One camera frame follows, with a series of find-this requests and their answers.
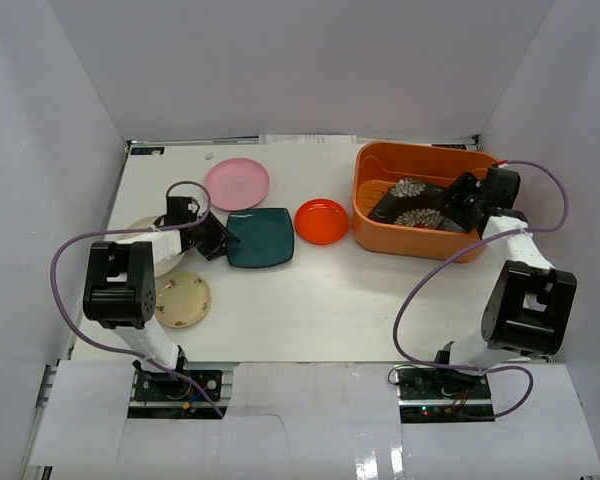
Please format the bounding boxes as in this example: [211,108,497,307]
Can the black floral square plate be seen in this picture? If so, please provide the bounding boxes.
[367,177,467,234]

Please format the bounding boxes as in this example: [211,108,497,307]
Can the teal square plate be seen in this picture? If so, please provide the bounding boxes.
[226,208,295,269]

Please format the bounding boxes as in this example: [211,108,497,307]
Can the white round plate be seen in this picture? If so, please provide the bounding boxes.
[125,214,185,278]

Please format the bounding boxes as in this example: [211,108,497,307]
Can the pink round plate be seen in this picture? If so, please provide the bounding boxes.
[204,157,270,212]

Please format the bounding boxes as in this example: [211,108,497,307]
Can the beige floral round plate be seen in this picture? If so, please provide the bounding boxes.
[155,273,212,329]

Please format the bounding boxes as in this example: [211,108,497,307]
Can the small orange round plate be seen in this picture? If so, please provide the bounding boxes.
[294,198,349,246]

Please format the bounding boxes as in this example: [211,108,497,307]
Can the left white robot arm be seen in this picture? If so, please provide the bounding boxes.
[83,196,239,399]

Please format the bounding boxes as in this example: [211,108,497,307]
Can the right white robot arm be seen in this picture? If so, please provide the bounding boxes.
[431,167,577,399]

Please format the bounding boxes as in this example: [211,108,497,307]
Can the orange plastic bin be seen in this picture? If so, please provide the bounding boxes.
[353,141,496,260]

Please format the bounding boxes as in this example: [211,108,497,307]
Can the black label sticker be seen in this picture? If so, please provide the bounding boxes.
[129,146,165,156]

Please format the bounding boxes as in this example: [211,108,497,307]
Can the white paper sheets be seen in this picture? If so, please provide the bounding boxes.
[259,134,357,145]

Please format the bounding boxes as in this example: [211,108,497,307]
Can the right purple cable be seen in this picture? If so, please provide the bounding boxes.
[387,159,571,420]

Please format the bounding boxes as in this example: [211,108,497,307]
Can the purple cable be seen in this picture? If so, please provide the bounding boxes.
[49,180,226,420]
[387,159,571,420]

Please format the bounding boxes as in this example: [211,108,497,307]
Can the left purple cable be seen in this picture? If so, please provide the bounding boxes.
[49,180,226,420]

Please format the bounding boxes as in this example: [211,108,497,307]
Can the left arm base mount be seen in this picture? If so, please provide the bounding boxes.
[127,361,233,420]

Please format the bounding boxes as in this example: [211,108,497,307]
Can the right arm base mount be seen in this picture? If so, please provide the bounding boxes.
[387,365,495,425]

